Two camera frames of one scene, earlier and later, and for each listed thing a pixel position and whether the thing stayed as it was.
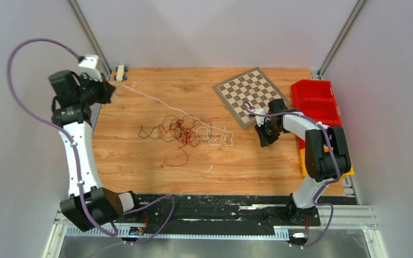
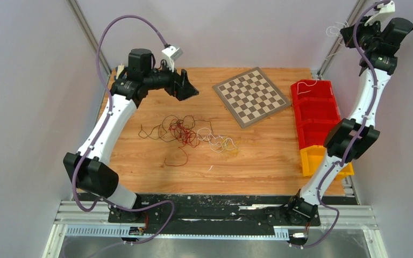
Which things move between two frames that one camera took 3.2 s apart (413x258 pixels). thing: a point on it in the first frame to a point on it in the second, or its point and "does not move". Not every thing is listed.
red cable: (184, 133) does not move
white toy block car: (121, 70) does not move
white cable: (169, 107) to (330, 31)
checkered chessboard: (253, 86) does not move
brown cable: (190, 132) does not move
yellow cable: (224, 137) to (233, 151)
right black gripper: (265, 141) to (361, 28)
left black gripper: (106, 88) to (183, 91)
